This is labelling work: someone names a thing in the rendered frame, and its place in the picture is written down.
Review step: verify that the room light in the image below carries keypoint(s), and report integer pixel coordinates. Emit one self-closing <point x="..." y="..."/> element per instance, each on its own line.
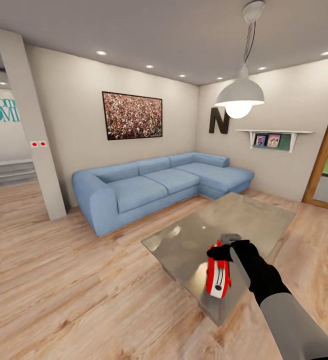
<point x="244" y="89"/>

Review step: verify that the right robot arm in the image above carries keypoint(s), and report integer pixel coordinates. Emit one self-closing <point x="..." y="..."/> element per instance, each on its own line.
<point x="297" y="335"/>

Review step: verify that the coffee table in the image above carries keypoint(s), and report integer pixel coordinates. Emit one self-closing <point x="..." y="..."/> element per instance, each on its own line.
<point x="182" y="247"/>

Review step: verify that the radio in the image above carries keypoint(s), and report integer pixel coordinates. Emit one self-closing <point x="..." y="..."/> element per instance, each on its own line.
<point x="217" y="276"/>

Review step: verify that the sofa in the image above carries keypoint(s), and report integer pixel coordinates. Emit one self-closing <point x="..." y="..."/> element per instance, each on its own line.
<point x="113" y="197"/>

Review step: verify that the shelf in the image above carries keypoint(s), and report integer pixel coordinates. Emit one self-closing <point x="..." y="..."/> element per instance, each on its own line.
<point x="287" y="141"/>

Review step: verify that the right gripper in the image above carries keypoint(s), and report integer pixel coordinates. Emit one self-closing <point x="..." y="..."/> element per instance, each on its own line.
<point x="218" y="253"/>

